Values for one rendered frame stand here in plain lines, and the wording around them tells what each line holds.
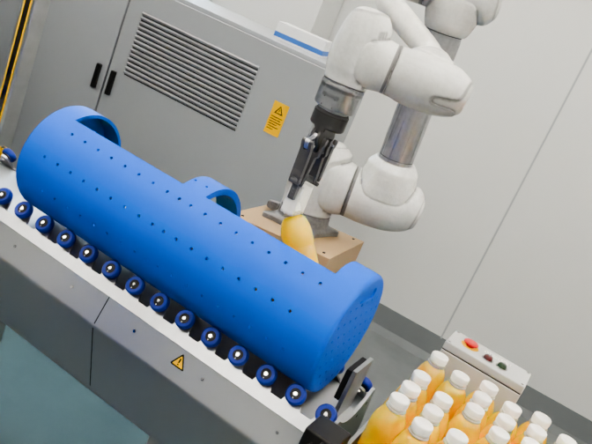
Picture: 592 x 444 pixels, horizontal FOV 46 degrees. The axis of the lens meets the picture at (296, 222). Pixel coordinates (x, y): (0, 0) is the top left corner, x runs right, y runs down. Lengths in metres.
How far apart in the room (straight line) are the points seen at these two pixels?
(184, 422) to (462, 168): 2.84
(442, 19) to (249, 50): 1.41
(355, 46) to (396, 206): 0.72
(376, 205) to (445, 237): 2.24
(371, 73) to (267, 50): 1.74
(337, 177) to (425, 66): 0.68
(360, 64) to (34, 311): 1.01
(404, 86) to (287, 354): 0.57
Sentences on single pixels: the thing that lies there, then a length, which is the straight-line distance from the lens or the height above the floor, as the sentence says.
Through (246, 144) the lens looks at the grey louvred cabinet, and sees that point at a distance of 3.16.
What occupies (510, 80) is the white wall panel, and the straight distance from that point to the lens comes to 4.10.
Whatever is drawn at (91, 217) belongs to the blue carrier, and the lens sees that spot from 1.65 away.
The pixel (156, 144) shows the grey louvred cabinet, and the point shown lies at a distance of 3.40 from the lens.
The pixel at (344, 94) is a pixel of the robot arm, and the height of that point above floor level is 1.54.
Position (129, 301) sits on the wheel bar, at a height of 0.93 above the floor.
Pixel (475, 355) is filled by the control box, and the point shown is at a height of 1.10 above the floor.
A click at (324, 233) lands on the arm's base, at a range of 2.07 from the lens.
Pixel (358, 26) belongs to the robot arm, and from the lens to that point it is 1.40.
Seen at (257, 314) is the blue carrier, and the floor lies 1.09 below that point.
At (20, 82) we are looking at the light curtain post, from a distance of 2.48.
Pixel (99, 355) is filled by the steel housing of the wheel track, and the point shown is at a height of 0.76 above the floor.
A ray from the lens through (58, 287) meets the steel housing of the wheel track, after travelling 1.76.
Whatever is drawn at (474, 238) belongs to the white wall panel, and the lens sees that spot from 4.18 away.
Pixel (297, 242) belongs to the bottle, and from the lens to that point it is 1.48.
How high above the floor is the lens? 1.71
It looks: 18 degrees down
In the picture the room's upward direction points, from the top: 23 degrees clockwise
